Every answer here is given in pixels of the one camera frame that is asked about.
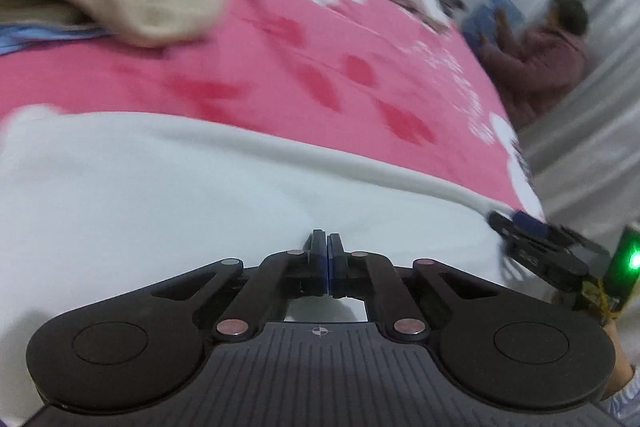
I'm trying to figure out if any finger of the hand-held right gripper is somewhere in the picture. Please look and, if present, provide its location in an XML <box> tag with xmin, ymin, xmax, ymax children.
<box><xmin>515</xmin><ymin>212</ymin><xmax>608</xmax><ymax>268</ymax></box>
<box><xmin>487</xmin><ymin>213</ymin><xmax>588</xmax><ymax>290</ymax></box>

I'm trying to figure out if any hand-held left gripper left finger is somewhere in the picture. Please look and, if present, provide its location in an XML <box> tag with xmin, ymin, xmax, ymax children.
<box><xmin>150</xmin><ymin>229</ymin><xmax>328</xmax><ymax>342</ymax></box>

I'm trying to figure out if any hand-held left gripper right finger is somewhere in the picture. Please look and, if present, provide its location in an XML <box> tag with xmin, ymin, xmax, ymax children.
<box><xmin>328</xmin><ymin>232</ymin><xmax>501</xmax><ymax>343</ymax></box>

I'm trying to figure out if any white sweatshirt with orange outline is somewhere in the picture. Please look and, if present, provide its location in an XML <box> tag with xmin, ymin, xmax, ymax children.
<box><xmin>0</xmin><ymin>107</ymin><xmax>556</xmax><ymax>358</ymax></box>

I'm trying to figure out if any person's right forearm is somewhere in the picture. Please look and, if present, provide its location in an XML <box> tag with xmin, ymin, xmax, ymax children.
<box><xmin>600</xmin><ymin>319</ymin><xmax>640</xmax><ymax>423</ymax></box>

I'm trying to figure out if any blue bag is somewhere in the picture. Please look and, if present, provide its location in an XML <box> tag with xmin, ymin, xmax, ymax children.
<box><xmin>462</xmin><ymin>0</ymin><xmax>526</xmax><ymax>48</ymax></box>

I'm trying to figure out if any pink floral blanket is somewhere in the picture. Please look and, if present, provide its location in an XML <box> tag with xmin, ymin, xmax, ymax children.
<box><xmin>0</xmin><ymin>0</ymin><xmax>546</xmax><ymax>218</ymax></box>

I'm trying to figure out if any blue patterned cloth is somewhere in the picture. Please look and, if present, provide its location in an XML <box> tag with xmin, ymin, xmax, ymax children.
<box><xmin>0</xmin><ymin>22</ymin><xmax>113</xmax><ymax>58</ymax></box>

